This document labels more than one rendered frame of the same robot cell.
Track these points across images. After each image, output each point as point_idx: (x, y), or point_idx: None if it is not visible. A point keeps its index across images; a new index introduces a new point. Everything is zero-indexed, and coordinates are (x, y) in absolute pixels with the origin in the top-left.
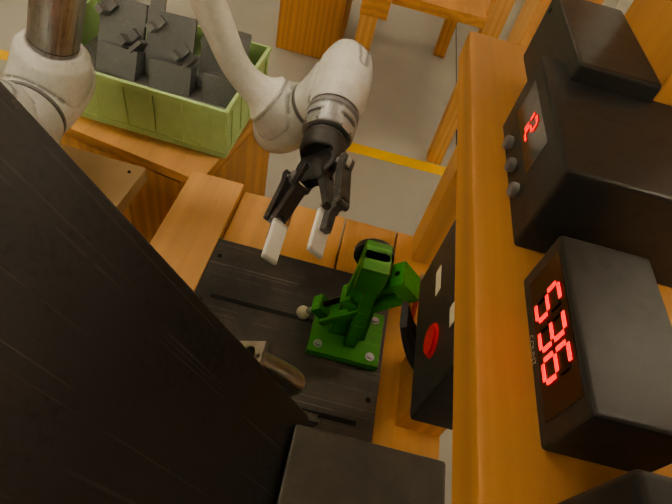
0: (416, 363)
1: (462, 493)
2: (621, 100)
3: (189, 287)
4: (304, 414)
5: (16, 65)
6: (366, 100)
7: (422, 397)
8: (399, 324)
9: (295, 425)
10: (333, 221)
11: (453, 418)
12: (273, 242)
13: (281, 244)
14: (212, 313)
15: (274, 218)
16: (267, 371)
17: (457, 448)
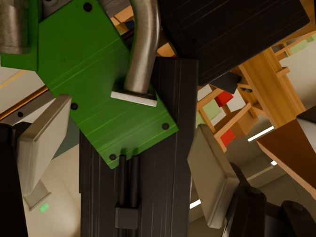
0: (314, 129)
1: (307, 187)
2: None
3: (187, 231)
4: (199, 70)
5: None
6: None
7: (308, 139)
8: None
9: (200, 85)
10: (247, 184)
11: (314, 190)
12: (55, 141)
13: (57, 118)
14: (189, 207)
15: (23, 195)
16: (193, 136)
17: (311, 189)
